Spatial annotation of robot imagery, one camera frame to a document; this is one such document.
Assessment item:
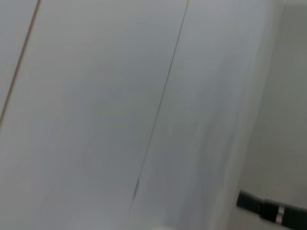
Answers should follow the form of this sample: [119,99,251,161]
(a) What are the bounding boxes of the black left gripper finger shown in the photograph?
[236,189,307,228]

